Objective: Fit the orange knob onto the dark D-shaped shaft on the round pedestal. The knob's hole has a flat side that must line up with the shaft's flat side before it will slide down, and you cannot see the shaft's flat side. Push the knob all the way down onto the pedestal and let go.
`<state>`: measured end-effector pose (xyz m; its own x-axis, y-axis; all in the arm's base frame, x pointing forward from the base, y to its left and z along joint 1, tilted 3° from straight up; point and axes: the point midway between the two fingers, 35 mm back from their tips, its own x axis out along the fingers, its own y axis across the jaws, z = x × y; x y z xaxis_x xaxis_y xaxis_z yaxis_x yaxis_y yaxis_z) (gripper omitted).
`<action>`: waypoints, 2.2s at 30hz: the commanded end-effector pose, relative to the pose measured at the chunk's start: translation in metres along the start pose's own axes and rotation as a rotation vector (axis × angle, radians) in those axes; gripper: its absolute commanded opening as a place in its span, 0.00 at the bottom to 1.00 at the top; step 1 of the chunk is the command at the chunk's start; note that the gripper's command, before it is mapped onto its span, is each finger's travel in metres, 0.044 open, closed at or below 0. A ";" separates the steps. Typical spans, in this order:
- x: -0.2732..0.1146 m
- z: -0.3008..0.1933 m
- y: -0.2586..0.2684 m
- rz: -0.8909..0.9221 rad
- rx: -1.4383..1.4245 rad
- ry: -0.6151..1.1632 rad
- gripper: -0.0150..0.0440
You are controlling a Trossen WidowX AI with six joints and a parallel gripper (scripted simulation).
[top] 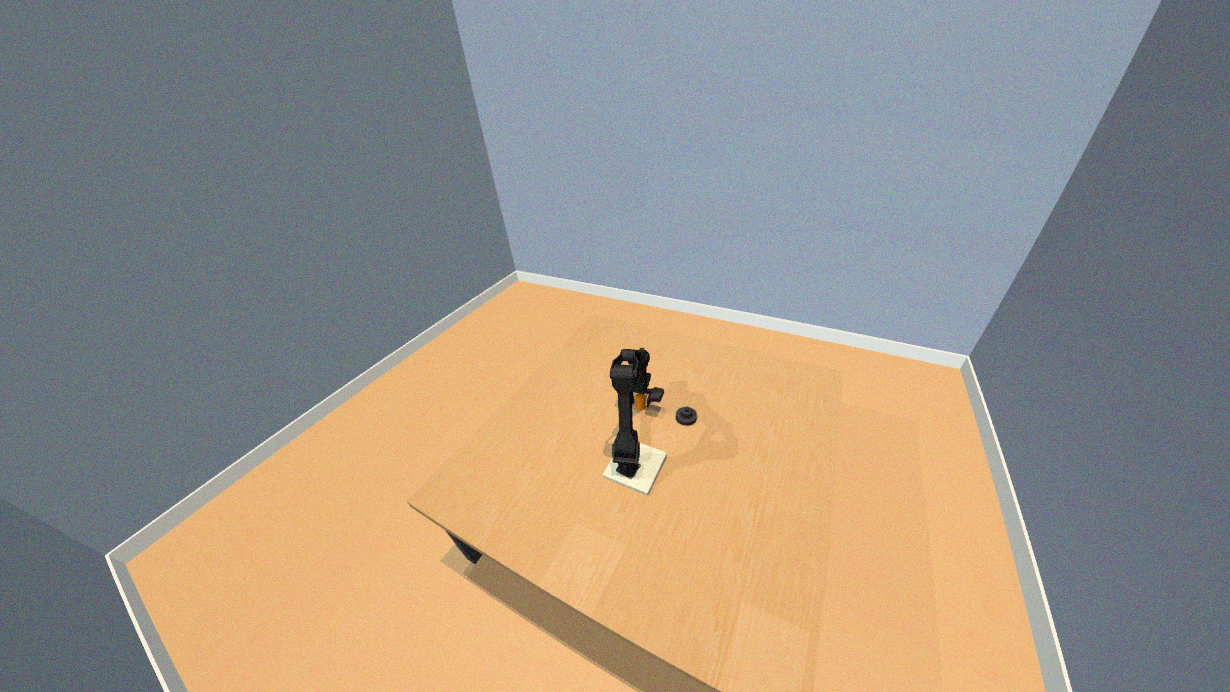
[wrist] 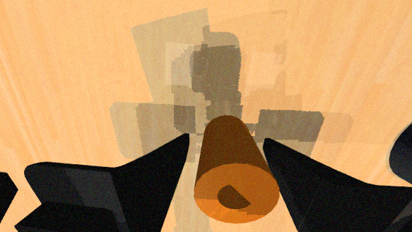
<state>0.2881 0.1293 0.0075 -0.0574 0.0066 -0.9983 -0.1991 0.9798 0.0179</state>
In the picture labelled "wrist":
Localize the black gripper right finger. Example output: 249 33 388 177
262 138 412 232

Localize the orange knob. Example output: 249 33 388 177
194 115 280 224

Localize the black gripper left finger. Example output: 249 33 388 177
24 133 189 232

